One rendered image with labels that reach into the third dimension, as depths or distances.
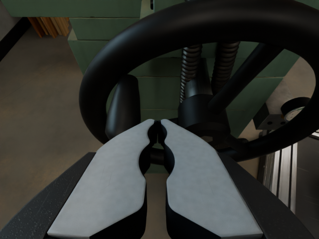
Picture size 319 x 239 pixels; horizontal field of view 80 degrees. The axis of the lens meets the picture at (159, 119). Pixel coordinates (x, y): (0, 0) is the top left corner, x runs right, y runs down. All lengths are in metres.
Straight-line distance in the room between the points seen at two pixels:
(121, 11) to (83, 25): 0.07
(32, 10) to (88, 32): 0.08
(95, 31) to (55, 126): 1.01
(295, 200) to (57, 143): 1.19
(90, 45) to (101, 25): 0.05
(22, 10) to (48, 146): 0.96
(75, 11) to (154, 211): 0.88
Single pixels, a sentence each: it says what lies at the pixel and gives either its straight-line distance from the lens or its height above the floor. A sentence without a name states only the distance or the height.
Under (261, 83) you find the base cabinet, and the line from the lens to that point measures 0.50.
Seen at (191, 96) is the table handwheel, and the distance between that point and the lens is 0.23.
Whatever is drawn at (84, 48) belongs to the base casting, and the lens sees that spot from 0.40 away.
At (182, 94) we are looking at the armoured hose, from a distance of 0.29.
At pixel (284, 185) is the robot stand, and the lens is 0.95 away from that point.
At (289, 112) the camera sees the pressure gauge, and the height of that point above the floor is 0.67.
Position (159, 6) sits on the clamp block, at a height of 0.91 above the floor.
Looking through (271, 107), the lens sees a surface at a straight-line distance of 0.56.
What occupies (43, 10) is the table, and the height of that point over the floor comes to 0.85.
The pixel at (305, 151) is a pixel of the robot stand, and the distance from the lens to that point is 1.10.
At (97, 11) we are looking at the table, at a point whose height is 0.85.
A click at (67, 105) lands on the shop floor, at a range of 1.39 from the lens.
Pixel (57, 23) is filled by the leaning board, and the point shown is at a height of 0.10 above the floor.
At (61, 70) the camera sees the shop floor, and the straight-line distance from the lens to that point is 1.64.
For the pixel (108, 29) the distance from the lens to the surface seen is 0.37.
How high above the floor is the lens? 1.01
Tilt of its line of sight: 58 degrees down
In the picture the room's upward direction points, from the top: 1 degrees clockwise
